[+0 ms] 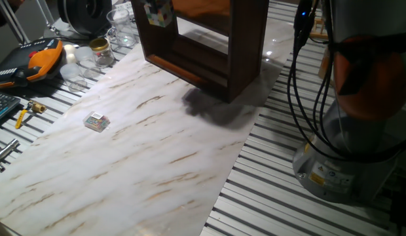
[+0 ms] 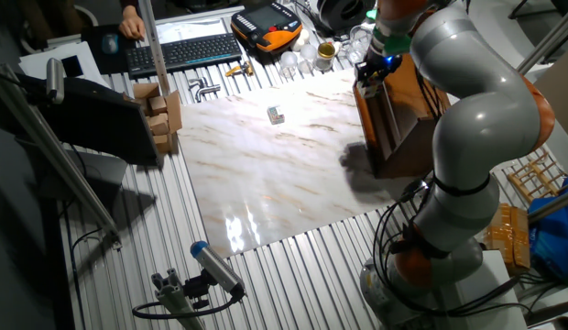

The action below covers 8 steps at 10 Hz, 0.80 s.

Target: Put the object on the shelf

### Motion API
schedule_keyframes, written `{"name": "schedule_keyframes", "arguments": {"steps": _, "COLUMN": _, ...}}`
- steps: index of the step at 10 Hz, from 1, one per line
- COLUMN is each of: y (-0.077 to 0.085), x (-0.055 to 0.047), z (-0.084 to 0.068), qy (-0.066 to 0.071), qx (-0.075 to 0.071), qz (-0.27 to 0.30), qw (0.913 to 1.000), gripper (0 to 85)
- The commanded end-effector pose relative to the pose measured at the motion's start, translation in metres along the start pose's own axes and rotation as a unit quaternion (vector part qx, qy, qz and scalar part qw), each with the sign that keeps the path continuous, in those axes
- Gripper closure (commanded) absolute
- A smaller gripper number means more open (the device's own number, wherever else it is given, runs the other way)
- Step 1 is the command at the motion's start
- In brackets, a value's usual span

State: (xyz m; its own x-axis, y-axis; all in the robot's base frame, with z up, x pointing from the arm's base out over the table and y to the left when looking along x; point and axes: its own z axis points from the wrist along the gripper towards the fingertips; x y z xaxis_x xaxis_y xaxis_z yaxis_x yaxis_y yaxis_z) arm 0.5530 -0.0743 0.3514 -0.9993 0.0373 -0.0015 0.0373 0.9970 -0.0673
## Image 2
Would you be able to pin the clear glass mug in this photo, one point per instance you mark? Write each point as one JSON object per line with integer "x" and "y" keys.
{"x": 359, "y": 43}

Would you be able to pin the forearm in dark sleeve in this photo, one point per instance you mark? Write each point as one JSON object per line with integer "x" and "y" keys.
{"x": 129, "y": 3}

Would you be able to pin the black flat monitor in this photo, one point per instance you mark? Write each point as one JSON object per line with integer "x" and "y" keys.
{"x": 101, "y": 119}

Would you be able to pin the white paper stack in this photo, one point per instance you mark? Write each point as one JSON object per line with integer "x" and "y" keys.
{"x": 36, "y": 62}

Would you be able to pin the green wrist adapter mount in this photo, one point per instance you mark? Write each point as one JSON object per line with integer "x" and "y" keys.
{"x": 396, "y": 45}

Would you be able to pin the short aluminium profile stand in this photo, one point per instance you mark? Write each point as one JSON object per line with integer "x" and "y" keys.
{"x": 174, "y": 298}

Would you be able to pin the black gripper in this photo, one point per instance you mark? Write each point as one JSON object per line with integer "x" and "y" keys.
{"x": 378, "y": 66}

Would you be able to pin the black mouse pad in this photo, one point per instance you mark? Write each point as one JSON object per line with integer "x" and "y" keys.
{"x": 94, "y": 55}

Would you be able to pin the marble pattern sheet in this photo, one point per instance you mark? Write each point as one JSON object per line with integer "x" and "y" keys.
{"x": 265, "y": 183}

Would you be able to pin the open cardboard box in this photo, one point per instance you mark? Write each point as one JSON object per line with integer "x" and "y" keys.
{"x": 174, "y": 112}

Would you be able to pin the white glossy board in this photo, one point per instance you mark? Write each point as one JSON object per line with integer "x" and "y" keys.
{"x": 188, "y": 29}

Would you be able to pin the black filament spool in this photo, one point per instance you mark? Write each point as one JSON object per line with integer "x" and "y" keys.
{"x": 346, "y": 14}

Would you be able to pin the black camera bracket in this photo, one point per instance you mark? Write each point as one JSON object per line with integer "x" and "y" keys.
{"x": 197, "y": 289}

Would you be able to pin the clear box of paper clips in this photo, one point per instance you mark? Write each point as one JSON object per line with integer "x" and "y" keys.
{"x": 276, "y": 114}

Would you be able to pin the black and orange teach pendant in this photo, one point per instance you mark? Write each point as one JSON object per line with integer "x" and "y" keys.
{"x": 265, "y": 25}

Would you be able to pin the person's bare hand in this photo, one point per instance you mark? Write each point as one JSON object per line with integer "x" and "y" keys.
{"x": 132, "y": 25}

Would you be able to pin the plain wooden block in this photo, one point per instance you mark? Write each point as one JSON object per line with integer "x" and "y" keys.
{"x": 158, "y": 104}
{"x": 162, "y": 143}
{"x": 159, "y": 124}

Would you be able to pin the white robot pedestal box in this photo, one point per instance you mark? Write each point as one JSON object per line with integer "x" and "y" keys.
{"x": 492, "y": 293}

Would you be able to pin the brown cardboard sheet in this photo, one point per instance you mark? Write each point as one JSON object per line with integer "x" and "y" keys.
{"x": 556, "y": 101}

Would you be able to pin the dark computer mouse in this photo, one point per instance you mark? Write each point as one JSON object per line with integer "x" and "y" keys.
{"x": 110, "y": 43}

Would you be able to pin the metal pipe fitting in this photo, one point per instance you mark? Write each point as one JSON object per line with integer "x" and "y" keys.
{"x": 204, "y": 89}

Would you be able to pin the aluminium profile beam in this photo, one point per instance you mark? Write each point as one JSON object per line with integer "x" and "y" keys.
{"x": 554, "y": 206}
{"x": 153, "y": 46}
{"x": 50, "y": 151}
{"x": 545, "y": 43}

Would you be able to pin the black computer keyboard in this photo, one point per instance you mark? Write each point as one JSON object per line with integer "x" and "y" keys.
{"x": 183, "y": 52}

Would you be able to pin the blue plastic bag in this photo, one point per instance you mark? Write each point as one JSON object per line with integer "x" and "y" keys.
{"x": 554, "y": 243}

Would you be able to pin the silver camera with blue end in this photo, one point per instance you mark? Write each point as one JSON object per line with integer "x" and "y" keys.
{"x": 217, "y": 268}

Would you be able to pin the black square card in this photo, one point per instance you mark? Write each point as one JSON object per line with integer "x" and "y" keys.
{"x": 73, "y": 66}

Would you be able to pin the white egg-shaped ball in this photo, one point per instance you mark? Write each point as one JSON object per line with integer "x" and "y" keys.
{"x": 297, "y": 45}
{"x": 304, "y": 35}

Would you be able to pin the wooden dish rack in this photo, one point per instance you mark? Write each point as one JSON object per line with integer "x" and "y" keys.
{"x": 538, "y": 176}

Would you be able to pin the glass jar with gold lid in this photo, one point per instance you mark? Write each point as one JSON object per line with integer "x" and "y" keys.
{"x": 326, "y": 55}

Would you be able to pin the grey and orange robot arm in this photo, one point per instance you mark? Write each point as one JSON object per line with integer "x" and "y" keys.
{"x": 476, "y": 128}

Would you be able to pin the multicolour Rubik's cube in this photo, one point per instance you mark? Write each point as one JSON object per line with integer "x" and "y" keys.
{"x": 371, "y": 89}

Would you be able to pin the yellow-brown taped package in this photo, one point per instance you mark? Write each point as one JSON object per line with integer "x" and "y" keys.
{"x": 508, "y": 234}

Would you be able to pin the brown wooden shelf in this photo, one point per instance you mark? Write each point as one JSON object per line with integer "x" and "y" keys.
{"x": 403, "y": 137}

